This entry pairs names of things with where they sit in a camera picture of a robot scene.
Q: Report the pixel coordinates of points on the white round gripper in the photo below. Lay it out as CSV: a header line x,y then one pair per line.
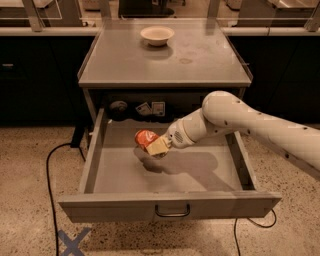
x,y
176,134

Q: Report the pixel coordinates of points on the red coke can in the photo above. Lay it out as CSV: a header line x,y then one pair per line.
x,y
144,137

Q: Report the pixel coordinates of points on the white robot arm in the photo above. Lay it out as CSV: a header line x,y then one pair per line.
x,y
223,113

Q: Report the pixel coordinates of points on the open grey top drawer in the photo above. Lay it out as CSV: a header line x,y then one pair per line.
x,y
120,182

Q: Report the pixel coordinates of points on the black round device with labels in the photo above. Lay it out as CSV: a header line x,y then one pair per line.
x,y
156,111

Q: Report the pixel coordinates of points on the grey metal cabinet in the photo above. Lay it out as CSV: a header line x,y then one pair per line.
x,y
198,56

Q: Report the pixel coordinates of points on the white ceramic bowl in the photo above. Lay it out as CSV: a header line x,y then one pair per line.
x,y
157,35

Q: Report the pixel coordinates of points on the blue tape cross mark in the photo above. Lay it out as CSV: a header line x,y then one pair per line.
x,y
72,245

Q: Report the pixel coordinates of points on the metal drawer handle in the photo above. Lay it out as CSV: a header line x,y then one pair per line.
x,y
172,214

